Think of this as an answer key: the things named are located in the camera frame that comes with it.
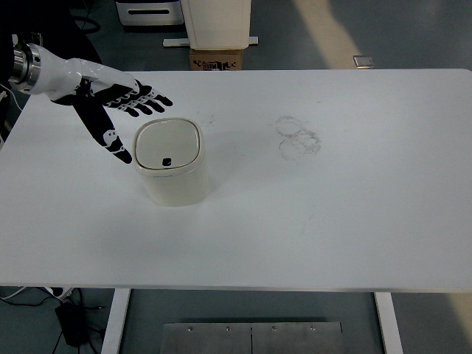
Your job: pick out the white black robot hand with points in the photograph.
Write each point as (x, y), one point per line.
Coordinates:
(59, 78)

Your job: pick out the cream desktop trash can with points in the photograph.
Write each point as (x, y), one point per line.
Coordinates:
(170, 156)

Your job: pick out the robot arm with silver wrist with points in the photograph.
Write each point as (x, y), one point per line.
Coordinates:
(16, 62)

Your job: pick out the white table leg bar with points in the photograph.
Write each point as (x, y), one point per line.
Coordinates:
(185, 42)

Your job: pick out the white grey appliance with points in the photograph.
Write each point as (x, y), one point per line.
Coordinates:
(149, 13)

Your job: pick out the brown cardboard box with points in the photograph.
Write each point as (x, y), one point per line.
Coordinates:
(216, 60)

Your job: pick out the white bin on floor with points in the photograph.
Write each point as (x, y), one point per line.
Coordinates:
(218, 24)

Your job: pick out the white power strip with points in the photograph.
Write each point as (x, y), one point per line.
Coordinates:
(58, 292)

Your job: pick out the black power adapter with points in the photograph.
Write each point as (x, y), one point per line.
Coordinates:
(73, 324)

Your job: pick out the grey floor outlet plate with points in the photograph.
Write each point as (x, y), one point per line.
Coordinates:
(363, 62)

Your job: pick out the left white table leg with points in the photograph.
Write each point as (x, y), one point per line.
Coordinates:
(116, 321)

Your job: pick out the white table leg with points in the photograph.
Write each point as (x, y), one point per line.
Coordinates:
(116, 321)
(388, 323)

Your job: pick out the metal floor plate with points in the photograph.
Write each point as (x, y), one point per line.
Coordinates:
(257, 337)

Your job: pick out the right white table leg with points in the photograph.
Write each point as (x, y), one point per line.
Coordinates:
(388, 323)

